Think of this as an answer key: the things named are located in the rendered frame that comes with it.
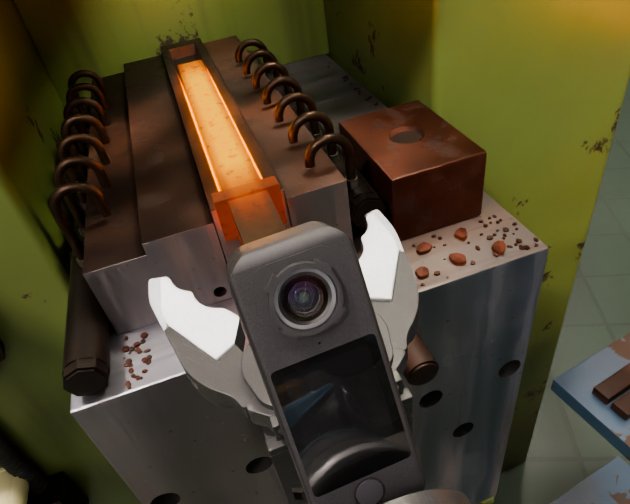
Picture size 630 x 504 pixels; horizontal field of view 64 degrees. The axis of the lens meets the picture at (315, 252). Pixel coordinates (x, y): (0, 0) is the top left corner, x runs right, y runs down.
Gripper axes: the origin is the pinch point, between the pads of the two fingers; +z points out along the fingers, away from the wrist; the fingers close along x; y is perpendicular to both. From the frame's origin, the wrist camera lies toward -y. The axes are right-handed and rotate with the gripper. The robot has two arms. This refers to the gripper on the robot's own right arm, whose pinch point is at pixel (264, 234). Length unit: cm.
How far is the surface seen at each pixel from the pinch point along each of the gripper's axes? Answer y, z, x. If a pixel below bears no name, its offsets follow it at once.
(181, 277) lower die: 5.0, 4.6, -6.4
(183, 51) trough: 0.9, 44.6, -0.2
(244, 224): -1.1, 0.2, -1.1
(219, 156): -0.7, 10.6, -0.9
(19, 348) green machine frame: 18.9, 18.5, -26.7
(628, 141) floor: 100, 121, 172
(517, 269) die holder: 9.8, -1.3, 19.0
